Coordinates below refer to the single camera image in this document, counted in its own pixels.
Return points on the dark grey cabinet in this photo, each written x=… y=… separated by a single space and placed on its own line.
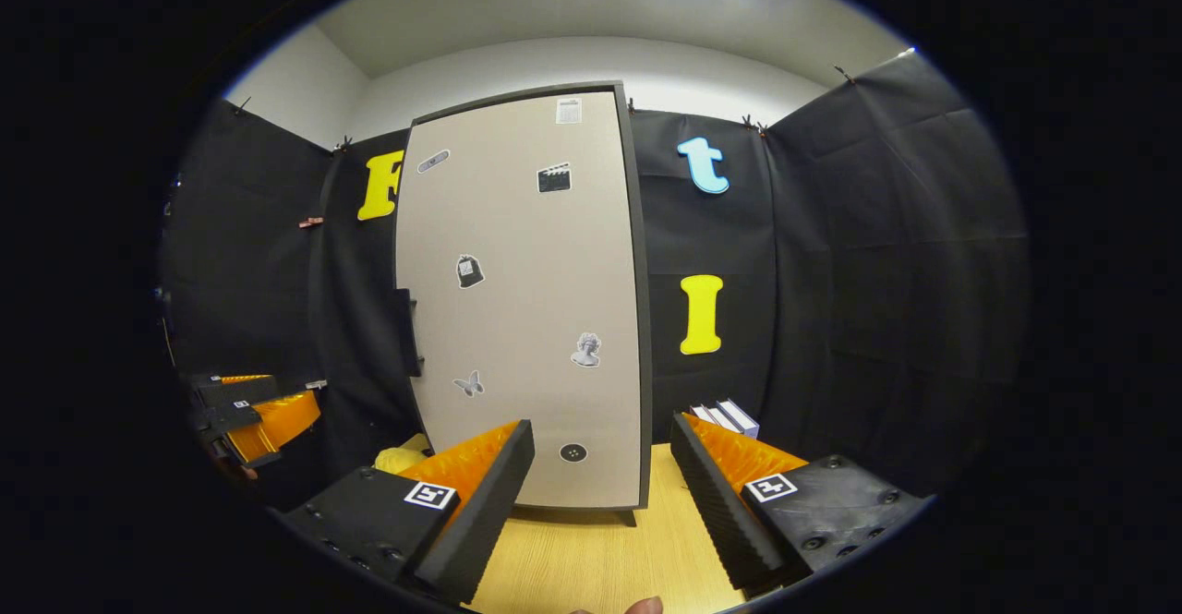
x=645 y=337

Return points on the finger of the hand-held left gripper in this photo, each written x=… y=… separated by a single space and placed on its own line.
x=242 y=392
x=233 y=415

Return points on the black backdrop cloth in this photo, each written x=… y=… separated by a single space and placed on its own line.
x=831 y=272

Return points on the yellow lumpy object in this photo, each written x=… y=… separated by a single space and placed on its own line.
x=399 y=459

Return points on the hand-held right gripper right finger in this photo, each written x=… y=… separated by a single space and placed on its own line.
x=716 y=512

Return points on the upright book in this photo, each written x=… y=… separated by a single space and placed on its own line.
x=740 y=417
x=721 y=418
x=702 y=414

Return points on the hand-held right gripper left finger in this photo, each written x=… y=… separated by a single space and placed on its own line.
x=480 y=512

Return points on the black clip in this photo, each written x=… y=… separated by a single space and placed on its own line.
x=242 y=104
x=843 y=72
x=343 y=143
x=755 y=125

